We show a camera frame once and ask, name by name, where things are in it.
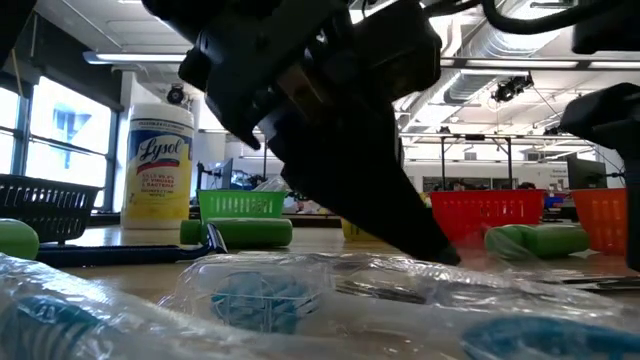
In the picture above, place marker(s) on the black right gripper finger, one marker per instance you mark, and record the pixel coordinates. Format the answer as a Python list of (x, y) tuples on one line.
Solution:
[(634, 215)]

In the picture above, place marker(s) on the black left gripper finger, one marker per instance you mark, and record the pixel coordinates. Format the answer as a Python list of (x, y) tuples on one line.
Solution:
[(390, 165), (350, 190)]

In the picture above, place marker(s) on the green travel bottle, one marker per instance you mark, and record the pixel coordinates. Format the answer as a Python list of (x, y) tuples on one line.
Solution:
[(550, 241), (17, 240), (250, 232)]

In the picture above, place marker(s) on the dark blue disposable razor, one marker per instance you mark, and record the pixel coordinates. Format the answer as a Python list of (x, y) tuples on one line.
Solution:
[(115, 254)]

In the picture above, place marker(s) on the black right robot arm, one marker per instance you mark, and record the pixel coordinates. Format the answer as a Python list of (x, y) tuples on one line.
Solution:
[(610, 30)]

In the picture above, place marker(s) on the orange plastic basket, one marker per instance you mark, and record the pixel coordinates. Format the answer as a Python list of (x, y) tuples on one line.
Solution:
[(600, 215)]

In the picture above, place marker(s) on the yellow plastic basket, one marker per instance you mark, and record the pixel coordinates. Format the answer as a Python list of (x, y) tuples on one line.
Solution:
[(355, 231)]

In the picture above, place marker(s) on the dark background monitor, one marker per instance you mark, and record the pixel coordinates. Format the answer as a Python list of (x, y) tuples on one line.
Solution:
[(585, 172)]

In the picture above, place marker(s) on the red plastic basket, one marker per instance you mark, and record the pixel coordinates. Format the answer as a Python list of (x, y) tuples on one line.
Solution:
[(490, 210)]

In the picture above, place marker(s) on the green plastic basket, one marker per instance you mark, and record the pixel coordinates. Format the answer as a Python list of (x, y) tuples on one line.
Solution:
[(240, 204)]

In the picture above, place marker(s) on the background computer monitor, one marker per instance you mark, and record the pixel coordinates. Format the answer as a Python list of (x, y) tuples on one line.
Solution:
[(222, 175)]

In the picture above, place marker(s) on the black crossbar with light strips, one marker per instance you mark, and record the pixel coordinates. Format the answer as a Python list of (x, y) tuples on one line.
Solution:
[(140, 57)]

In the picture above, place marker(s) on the yellow white wipes canister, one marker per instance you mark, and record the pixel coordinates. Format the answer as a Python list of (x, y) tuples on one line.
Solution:
[(157, 190)]

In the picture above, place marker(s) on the black plastic basket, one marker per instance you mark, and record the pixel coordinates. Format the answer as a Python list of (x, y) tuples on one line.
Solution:
[(50, 205)]

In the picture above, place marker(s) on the black background workstation frame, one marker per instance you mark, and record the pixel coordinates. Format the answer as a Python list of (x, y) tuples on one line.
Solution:
[(442, 160)]

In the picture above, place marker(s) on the black ceiling camera cluster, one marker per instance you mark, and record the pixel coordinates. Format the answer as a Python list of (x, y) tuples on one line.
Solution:
[(510, 89)]

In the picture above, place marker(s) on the silver ventilation duct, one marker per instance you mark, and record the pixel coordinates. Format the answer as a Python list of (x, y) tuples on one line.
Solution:
[(470, 85)]

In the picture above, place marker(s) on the black round ceiling camera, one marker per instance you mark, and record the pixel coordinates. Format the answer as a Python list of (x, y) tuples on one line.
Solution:
[(175, 95)]

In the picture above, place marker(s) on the window with dark frame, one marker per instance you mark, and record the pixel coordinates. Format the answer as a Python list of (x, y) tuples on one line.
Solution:
[(65, 140)]

